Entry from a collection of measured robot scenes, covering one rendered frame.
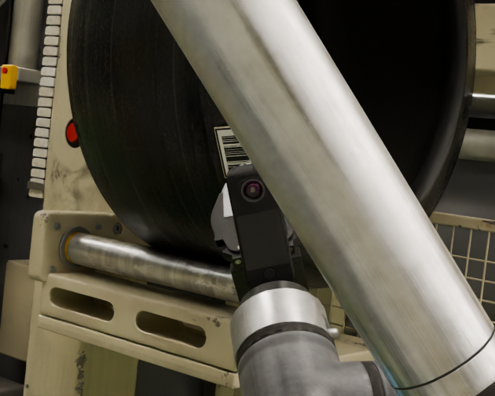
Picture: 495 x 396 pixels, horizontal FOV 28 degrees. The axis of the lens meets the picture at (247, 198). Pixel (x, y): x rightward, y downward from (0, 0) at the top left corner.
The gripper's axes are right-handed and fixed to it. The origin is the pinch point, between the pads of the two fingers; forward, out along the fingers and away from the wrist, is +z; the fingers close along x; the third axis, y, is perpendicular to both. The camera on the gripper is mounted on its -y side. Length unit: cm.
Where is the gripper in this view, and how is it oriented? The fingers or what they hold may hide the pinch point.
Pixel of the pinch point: (245, 167)
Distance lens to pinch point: 105.1
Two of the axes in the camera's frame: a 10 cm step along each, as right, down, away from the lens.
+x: 9.7, -2.3, -0.3
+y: 1.9, 7.3, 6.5
